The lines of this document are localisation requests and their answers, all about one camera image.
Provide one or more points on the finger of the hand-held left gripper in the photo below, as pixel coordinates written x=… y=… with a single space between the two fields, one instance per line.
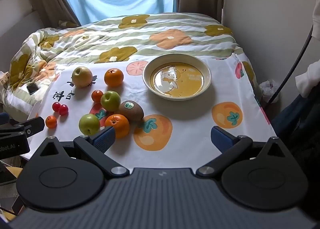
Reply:
x=3 y=119
x=31 y=126

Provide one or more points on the white persimmon-print cloth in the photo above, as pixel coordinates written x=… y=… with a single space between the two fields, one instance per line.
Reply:
x=190 y=119

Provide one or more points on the small tangerine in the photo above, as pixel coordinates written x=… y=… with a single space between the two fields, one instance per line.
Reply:
x=97 y=95
x=51 y=121

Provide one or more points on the cream and yellow plate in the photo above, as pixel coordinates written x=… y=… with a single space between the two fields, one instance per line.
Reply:
x=177 y=76

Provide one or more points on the white garment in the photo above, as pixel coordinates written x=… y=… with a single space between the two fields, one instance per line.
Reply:
x=308 y=80

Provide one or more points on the yellow-red apple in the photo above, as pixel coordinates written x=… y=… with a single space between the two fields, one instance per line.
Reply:
x=81 y=77

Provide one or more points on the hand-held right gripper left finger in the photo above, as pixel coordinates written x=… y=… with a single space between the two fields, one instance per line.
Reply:
x=106 y=139

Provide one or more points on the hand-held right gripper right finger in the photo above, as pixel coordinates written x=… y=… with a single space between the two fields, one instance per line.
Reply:
x=220 y=139

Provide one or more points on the black phone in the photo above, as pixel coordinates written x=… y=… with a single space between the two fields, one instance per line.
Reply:
x=32 y=88

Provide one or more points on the floral striped blanket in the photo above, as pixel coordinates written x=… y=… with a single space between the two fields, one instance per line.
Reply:
x=100 y=41

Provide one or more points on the white plastic bag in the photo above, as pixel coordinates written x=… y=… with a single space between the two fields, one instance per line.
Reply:
x=268 y=90

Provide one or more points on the patterned box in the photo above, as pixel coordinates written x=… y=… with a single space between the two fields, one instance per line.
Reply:
x=4 y=77

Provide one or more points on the green apple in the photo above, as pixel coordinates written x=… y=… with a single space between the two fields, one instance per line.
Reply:
x=89 y=124
x=110 y=100

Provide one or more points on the cardboard box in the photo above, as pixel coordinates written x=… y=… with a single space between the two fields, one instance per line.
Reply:
x=10 y=171

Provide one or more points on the dark blue garment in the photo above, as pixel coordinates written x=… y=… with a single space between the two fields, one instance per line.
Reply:
x=297 y=111

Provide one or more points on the large orange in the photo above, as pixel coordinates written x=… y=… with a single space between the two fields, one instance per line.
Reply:
x=113 y=77

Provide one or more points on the brown kiwi with green sticker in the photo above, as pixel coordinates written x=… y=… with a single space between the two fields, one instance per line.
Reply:
x=131 y=111

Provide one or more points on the orange with green stem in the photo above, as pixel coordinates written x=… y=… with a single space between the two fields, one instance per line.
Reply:
x=118 y=124

